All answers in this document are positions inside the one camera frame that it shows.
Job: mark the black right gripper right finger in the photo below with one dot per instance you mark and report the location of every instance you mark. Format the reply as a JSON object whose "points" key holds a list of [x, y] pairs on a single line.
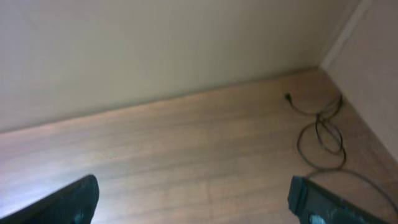
{"points": [[313, 204]]}

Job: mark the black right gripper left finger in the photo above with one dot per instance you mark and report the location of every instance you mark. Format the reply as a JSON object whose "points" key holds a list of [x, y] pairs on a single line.
{"points": [[74, 204]]}

